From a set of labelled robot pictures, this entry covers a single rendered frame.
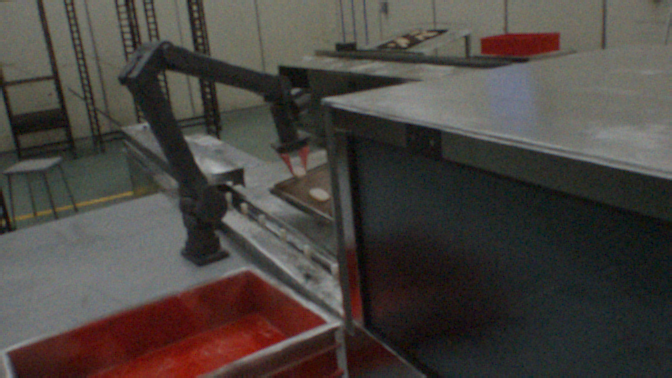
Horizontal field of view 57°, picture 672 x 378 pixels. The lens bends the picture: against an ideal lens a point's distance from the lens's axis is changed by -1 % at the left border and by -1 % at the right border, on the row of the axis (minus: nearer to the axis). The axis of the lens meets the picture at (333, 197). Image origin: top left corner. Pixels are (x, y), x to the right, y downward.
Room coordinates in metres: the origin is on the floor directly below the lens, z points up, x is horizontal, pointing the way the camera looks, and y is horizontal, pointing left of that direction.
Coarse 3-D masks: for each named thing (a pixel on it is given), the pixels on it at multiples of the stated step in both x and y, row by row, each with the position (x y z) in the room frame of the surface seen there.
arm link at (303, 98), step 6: (282, 84) 1.70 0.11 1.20; (288, 84) 1.71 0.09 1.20; (282, 90) 1.69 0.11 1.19; (288, 90) 1.71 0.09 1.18; (294, 90) 1.79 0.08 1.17; (300, 90) 1.78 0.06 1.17; (282, 96) 1.70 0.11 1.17; (288, 96) 1.71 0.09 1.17; (294, 96) 1.75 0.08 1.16; (300, 96) 1.78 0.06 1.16; (306, 96) 1.79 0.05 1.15; (270, 102) 1.73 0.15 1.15; (276, 102) 1.72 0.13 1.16; (282, 102) 1.70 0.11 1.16; (300, 102) 1.76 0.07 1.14; (306, 102) 1.78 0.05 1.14; (300, 108) 1.76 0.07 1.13; (306, 108) 1.78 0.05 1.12; (294, 114) 1.77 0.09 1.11
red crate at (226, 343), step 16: (240, 320) 1.12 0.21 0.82; (256, 320) 1.11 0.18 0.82; (208, 336) 1.06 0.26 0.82; (224, 336) 1.06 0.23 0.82; (240, 336) 1.05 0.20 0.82; (256, 336) 1.05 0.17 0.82; (272, 336) 1.04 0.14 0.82; (160, 352) 1.02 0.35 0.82; (176, 352) 1.02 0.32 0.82; (192, 352) 1.01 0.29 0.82; (208, 352) 1.01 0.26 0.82; (224, 352) 1.00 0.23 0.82; (240, 352) 0.99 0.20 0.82; (112, 368) 0.98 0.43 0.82; (128, 368) 0.98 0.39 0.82; (144, 368) 0.97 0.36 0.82; (160, 368) 0.97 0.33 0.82; (176, 368) 0.96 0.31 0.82; (192, 368) 0.96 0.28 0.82; (208, 368) 0.95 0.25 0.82; (304, 368) 0.86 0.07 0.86; (320, 368) 0.87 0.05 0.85; (336, 368) 0.89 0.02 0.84
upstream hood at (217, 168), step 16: (128, 128) 2.97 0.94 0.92; (144, 128) 2.91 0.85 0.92; (144, 144) 2.53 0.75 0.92; (192, 144) 2.43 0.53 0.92; (160, 160) 2.27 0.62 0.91; (208, 160) 2.12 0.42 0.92; (224, 160) 2.10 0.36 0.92; (208, 176) 1.93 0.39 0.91; (224, 176) 1.95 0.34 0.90; (240, 176) 1.97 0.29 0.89
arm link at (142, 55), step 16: (144, 48) 1.45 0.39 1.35; (160, 48) 1.43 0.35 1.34; (128, 64) 1.43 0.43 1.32; (144, 64) 1.39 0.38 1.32; (160, 64) 1.42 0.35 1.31; (128, 80) 1.40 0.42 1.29; (144, 80) 1.39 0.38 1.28; (144, 96) 1.40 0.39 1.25; (160, 96) 1.42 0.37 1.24; (144, 112) 1.42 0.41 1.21; (160, 112) 1.42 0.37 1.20; (160, 128) 1.42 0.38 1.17; (176, 128) 1.45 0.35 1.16; (160, 144) 1.44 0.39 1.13; (176, 144) 1.44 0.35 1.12; (176, 160) 1.44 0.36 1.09; (192, 160) 1.47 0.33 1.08; (176, 176) 1.47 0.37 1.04; (192, 176) 1.46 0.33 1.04; (192, 192) 1.45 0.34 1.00; (208, 192) 1.46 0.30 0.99; (208, 208) 1.46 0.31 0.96; (224, 208) 1.49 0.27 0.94
